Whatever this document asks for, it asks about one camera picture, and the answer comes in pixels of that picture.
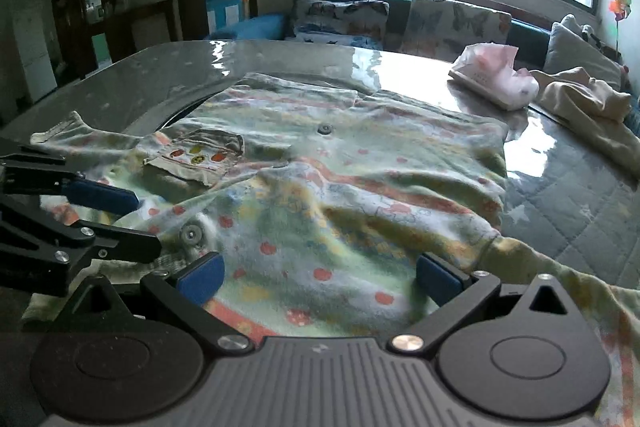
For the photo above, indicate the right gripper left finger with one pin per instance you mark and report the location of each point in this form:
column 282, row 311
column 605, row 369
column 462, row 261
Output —
column 179, row 300

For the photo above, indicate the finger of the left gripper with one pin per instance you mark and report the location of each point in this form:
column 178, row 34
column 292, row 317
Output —
column 25, row 170
column 41, row 255

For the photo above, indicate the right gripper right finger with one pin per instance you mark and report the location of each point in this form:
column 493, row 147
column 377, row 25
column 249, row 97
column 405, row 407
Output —
column 460, row 298

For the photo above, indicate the colourful patterned children's shirt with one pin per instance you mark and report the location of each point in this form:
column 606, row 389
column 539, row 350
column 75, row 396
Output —
column 321, row 201

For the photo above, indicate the quilted grey star table cover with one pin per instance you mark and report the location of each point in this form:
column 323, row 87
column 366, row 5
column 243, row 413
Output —
column 563, row 198

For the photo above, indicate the pink tissue pack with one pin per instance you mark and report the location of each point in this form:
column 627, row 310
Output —
column 488, row 70

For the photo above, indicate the cream folded garment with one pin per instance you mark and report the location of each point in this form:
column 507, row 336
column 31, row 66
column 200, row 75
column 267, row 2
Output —
column 592, row 109

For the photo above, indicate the butterfly cushion right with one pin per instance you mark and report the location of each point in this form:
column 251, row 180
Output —
column 441, row 29

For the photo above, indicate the butterfly cushion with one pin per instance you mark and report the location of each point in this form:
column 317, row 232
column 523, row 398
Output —
column 441, row 29
column 360, row 23

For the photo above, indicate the blue sofa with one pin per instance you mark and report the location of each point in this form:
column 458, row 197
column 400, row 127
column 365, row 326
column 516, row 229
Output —
column 532, row 41

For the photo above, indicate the grey white pillow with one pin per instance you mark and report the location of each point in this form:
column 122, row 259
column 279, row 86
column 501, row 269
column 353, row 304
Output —
column 567, row 49

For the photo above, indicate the butterfly cushion left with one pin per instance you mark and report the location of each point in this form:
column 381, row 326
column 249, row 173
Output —
column 360, row 23

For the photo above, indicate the colourful pinwheel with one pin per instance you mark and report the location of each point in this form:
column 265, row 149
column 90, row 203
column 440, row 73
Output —
column 621, row 10

